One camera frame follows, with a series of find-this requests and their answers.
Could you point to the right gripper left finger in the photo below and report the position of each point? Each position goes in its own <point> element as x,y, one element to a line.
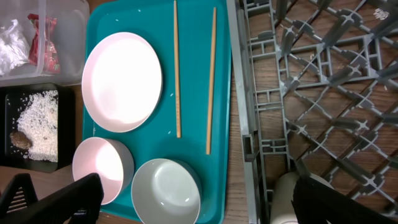
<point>79,202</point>

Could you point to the black plastic tray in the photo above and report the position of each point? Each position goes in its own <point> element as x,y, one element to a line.
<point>14,99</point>

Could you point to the grey plastic dishwasher rack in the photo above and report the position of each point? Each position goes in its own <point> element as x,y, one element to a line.
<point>316,87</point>

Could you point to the clear plastic bin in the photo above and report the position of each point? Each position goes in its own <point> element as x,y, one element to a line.
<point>69,39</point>

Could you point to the brown food scraps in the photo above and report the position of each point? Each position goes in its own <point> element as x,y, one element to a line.
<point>20,140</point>

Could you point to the red foil snack wrapper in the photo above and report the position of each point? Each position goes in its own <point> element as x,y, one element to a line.
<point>50,55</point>

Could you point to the large white round plate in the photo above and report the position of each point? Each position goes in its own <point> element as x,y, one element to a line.
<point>122,82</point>

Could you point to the white rice grains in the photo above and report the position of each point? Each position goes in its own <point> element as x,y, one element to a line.
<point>38,120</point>

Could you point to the small pink bowl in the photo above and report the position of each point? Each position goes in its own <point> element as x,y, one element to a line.
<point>110,159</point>

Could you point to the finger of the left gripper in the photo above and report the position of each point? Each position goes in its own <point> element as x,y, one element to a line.
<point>19,194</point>

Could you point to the teal plastic serving tray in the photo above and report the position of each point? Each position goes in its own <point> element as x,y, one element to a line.
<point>157,137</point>

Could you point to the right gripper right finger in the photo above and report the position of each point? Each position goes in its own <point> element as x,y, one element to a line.
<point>316,203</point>

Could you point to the white paper napkin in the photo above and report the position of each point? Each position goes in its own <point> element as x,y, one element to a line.
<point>14,47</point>

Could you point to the white plastic cup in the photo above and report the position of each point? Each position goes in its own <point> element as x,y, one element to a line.
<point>282,211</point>

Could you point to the grey round bowl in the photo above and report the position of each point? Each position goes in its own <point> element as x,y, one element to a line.
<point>166,191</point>

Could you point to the wooden chopstick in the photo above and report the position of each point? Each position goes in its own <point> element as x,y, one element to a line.
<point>211,83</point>
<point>177,73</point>

